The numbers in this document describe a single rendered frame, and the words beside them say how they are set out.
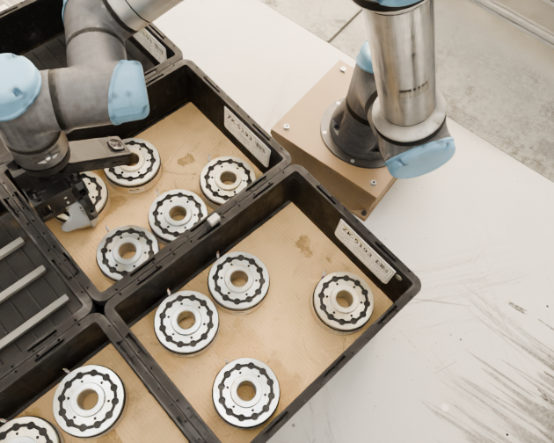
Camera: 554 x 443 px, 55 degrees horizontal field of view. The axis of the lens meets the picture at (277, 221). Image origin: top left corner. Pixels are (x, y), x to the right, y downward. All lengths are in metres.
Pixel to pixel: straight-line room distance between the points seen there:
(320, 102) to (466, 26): 1.63
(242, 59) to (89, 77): 0.72
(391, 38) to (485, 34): 2.06
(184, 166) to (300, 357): 0.41
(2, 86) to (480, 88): 2.10
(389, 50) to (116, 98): 0.34
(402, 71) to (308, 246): 0.37
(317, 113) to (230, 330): 0.51
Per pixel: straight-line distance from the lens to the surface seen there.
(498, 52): 2.69
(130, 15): 0.76
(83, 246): 0.97
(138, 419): 0.88
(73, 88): 0.69
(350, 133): 1.07
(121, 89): 0.69
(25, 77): 0.69
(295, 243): 0.96
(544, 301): 1.23
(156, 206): 0.95
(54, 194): 0.84
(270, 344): 0.89
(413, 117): 0.83
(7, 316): 0.97
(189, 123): 1.08
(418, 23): 0.69
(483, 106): 2.44
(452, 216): 1.22
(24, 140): 0.73
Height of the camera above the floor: 1.70
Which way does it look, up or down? 63 degrees down
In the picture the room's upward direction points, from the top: 12 degrees clockwise
